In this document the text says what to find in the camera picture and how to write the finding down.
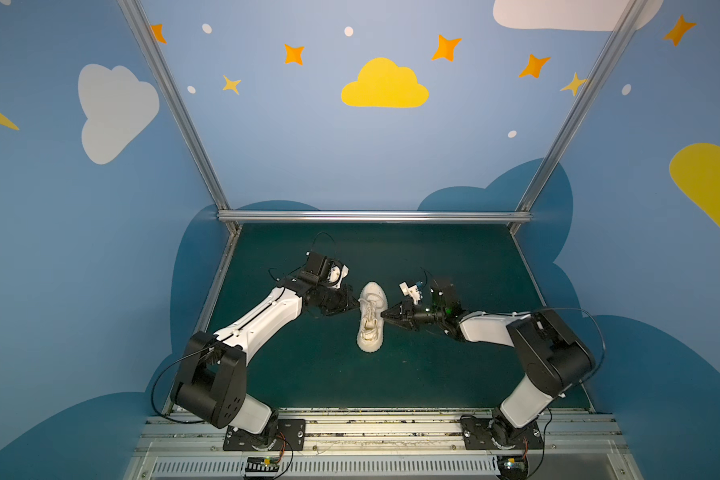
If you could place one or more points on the small circuit board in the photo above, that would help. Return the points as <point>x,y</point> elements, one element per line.
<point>512,468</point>
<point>261,467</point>

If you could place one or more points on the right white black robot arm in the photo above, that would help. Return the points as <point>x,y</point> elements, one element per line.
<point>552,356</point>

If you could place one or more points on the right aluminium frame post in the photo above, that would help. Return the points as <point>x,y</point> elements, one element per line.
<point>614,47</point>

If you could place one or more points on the rear aluminium frame bar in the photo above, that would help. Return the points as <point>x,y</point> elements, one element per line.
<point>275,216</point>

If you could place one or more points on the white knit sneaker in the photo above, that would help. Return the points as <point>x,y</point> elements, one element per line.
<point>373,302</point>

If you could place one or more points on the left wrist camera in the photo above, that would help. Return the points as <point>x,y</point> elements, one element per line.
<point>322,270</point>

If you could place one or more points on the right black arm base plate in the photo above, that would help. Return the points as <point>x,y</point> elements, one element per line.
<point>491,434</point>

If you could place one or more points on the left aluminium frame post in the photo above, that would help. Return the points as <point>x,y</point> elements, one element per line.
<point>137,20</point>

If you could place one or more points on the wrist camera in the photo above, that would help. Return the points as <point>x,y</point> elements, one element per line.
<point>414,291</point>
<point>322,270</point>

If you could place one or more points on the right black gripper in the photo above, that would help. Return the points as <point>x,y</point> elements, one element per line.
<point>409,315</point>

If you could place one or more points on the left small circuit board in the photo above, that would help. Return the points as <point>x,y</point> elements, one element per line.
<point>261,467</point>

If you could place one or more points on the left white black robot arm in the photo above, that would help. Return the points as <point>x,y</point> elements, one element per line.
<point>211,381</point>

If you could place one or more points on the aluminium frame post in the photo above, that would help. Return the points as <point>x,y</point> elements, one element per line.
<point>614,47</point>
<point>137,20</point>

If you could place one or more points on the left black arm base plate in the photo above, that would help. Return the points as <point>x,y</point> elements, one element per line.
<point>284,433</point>

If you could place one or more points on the front aluminium rail base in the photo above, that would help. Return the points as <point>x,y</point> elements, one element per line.
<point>411,443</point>

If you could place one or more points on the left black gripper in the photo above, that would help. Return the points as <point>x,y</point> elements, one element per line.
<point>339,299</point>

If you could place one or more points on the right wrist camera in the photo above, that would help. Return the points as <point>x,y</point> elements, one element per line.
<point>414,291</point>

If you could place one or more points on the right small circuit board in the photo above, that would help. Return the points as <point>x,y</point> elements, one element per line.
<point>512,468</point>

